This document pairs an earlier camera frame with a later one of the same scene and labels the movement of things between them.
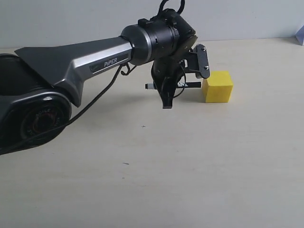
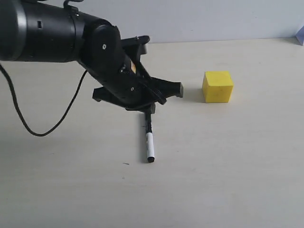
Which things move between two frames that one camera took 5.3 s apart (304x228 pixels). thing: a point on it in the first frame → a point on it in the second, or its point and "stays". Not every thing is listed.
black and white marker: x=180 y=84 → x=150 y=136
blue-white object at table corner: x=299 y=35 stays
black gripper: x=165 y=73 → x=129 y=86
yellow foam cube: x=218 y=87 stays
